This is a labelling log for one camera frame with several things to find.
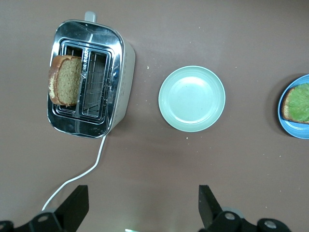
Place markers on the chrome beige toaster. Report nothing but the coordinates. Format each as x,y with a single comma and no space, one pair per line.
123,84

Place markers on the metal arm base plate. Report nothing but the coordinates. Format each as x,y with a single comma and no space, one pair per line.
131,230

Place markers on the green lettuce leaf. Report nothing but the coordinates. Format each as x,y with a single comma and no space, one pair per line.
300,102

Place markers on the blue plate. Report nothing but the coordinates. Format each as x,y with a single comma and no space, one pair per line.
293,130

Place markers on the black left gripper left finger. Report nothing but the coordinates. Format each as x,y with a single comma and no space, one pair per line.
70,210

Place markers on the pale green plate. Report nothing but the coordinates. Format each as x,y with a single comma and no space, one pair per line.
192,99

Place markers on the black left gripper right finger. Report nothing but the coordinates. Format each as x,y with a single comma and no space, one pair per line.
210,215

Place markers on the brown bread slice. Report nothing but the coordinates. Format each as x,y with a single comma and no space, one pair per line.
285,108
67,81

